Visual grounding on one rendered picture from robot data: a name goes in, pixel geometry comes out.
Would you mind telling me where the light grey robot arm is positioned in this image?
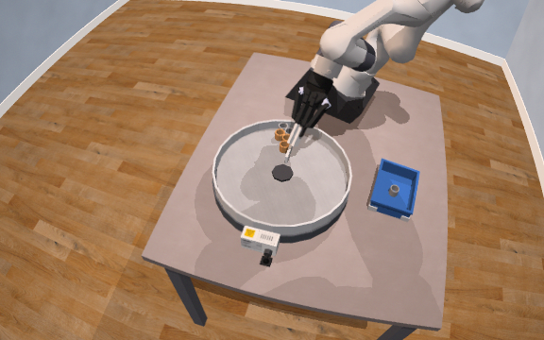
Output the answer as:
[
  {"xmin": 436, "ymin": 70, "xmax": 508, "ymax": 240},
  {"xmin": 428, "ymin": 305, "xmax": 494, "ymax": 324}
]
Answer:
[{"xmin": 310, "ymin": 0, "xmax": 484, "ymax": 97}]

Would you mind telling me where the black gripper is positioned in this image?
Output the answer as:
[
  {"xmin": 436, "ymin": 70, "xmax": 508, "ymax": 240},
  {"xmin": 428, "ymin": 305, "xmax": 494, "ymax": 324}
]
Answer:
[{"xmin": 287, "ymin": 71, "xmax": 333, "ymax": 146}]

